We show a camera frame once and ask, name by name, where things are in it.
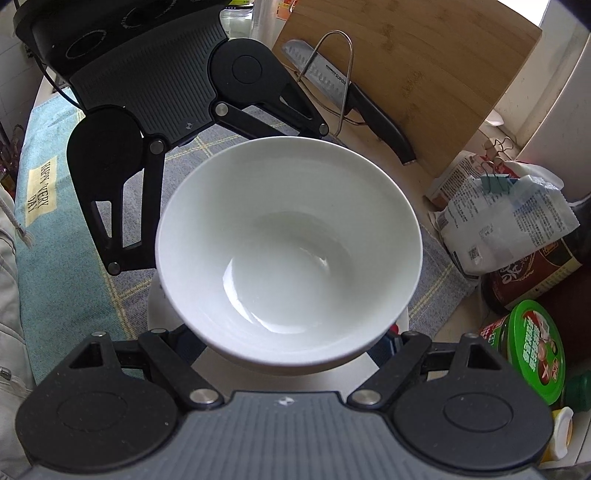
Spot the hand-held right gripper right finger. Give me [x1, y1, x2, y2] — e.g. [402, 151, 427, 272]
[348, 330, 503, 411]

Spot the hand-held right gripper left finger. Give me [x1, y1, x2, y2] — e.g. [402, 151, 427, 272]
[69, 325, 223, 410]

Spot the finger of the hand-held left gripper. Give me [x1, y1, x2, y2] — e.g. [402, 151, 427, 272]
[79, 137, 169, 277]
[213, 80, 332, 140]

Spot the white fruit print plate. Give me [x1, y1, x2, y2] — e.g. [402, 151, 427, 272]
[148, 272, 411, 400]

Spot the white floral bowl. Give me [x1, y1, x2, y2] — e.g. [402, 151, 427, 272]
[156, 136, 423, 370]

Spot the wide blade kitchen knife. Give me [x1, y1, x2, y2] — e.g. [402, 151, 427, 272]
[281, 39, 415, 166]

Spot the grey checked towel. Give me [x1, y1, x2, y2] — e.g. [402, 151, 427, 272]
[60, 88, 476, 352]

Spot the glass jar green lid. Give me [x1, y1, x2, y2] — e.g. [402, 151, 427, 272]
[221, 2, 254, 40]

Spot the plastic wrap roll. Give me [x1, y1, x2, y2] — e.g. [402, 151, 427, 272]
[252, 0, 278, 44]

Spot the bamboo cutting board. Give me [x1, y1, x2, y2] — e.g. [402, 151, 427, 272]
[272, 0, 543, 178]

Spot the person's beige clothing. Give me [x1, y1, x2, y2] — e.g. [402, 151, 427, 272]
[0, 185, 38, 480]

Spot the green lid seasoning tub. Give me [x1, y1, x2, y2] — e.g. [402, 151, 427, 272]
[478, 299, 566, 407]

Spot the red and white bag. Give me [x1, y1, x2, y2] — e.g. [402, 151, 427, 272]
[425, 150, 513, 208]

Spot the dark soy sauce bottle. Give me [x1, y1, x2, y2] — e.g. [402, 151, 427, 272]
[480, 194, 591, 317]

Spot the white printed plastic bag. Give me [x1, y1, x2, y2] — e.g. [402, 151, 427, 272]
[436, 173, 580, 278]

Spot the green binder clip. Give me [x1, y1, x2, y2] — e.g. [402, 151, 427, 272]
[478, 173, 509, 195]

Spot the yellow lid spice jar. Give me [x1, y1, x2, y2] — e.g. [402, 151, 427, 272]
[538, 406, 575, 467]

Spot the green cap bottle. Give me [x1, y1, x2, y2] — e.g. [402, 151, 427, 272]
[561, 371, 591, 414]

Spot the metal wire rack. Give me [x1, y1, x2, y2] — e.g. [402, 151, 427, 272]
[295, 30, 356, 139]

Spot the wire handle binder clip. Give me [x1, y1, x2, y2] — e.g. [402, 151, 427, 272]
[482, 137, 515, 174]

